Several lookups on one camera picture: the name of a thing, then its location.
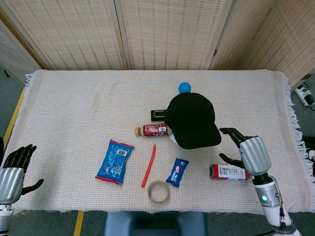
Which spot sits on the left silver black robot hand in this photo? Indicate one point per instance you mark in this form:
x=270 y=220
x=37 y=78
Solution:
x=11 y=177

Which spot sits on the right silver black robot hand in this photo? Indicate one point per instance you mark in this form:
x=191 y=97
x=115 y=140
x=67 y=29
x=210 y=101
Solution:
x=254 y=154

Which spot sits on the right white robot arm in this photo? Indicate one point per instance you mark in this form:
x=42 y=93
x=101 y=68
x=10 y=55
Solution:
x=273 y=206

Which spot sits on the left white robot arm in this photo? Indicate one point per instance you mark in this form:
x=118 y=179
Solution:
x=5 y=217

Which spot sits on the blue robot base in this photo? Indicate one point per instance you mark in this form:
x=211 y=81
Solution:
x=155 y=223

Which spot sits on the black baseball cap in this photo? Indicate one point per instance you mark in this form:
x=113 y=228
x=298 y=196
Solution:
x=193 y=120

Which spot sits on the red white can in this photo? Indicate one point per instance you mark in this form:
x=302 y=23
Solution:
x=229 y=172

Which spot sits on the black patterned object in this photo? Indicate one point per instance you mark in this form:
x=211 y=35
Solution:
x=309 y=155

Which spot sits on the yellow floor tape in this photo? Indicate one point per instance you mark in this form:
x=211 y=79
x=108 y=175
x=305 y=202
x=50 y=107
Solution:
x=14 y=118

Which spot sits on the white floor equipment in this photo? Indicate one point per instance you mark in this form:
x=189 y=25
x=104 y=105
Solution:
x=305 y=94

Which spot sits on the small blue snack bag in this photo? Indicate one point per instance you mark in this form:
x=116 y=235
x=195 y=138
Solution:
x=177 y=172

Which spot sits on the blue ball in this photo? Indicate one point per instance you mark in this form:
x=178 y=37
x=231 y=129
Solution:
x=184 y=87

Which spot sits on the brown tape roll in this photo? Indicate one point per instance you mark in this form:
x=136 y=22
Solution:
x=158 y=191

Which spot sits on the black rectangular stand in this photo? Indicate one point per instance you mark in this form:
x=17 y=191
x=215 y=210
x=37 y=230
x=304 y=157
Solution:
x=158 y=115

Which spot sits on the red label drink bottle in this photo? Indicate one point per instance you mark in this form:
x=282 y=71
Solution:
x=153 y=130

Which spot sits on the large blue snack bag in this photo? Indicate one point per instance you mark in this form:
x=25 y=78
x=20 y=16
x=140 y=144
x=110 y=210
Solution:
x=115 y=162

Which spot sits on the orange plastic stick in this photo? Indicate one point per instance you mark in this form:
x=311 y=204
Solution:
x=148 y=167

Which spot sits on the white woven tablecloth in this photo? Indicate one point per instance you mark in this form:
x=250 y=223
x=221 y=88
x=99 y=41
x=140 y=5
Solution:
x=98 y=103

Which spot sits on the wooden folding screen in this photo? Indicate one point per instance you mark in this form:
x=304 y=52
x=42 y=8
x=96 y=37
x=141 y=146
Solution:
x=152 y=32

